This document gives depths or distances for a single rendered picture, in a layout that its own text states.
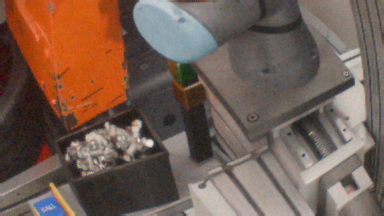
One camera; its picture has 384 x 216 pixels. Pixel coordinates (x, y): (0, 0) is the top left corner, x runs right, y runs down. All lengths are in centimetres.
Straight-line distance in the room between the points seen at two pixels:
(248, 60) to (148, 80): 79
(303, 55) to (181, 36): 23
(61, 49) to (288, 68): 56
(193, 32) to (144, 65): 100
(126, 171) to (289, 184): 45
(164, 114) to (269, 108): 84
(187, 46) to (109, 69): 66
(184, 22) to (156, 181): 60
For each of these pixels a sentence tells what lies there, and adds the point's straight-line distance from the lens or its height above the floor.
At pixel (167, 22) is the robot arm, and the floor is 101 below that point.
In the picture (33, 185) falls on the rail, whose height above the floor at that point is 37.
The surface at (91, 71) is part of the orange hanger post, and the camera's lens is 205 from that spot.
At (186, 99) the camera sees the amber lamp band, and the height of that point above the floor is 59.
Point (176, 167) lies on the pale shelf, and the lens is 207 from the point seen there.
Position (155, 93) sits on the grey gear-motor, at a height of 39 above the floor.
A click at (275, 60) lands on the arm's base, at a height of 86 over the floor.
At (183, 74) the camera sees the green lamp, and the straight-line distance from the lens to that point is 195.
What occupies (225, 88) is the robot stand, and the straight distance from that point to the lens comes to 160.
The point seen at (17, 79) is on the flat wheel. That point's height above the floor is 50.
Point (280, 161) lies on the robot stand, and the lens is 159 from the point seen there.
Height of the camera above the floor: 177
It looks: 37 degrees down
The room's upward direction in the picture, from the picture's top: 11 degrees counter-clockwise
